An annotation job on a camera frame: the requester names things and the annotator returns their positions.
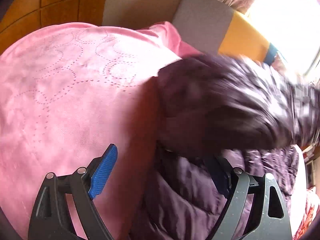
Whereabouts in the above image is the purple quilted down jacket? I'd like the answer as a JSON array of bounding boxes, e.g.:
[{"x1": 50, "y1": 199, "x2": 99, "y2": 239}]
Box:
[{"x1": 129, "y1": 55, "x2": 319, "y2": 239}]

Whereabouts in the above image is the pile of red clothes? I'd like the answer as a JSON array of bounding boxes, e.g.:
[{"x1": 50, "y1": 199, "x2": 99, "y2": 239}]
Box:
[{"x1": 292, "y1": 186, "x2": 319, "y2": 240}]

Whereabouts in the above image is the pink bed cover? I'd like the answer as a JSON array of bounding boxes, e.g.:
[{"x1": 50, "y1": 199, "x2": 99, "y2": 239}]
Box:
[{"x1": 1, "y1": 22, "x2": 196, "y2": 239}]

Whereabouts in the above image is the grey yellow blue headboard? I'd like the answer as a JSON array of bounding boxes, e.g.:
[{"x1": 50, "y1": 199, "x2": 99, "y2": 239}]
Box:
[{"x1": 172, "y1": 0, "x2": 278, "y2": 65}]

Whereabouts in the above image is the bright window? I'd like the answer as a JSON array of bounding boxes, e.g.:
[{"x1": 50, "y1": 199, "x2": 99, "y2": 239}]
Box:
[{"x1": 246, "y1": 0, "x2": 319, "y2": 75}]

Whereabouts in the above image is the wooden wardrobe panel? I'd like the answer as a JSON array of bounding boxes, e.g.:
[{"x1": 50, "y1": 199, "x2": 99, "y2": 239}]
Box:
[{"x1": 1, "y1": 0, "x2": 105, "y2": 52}]

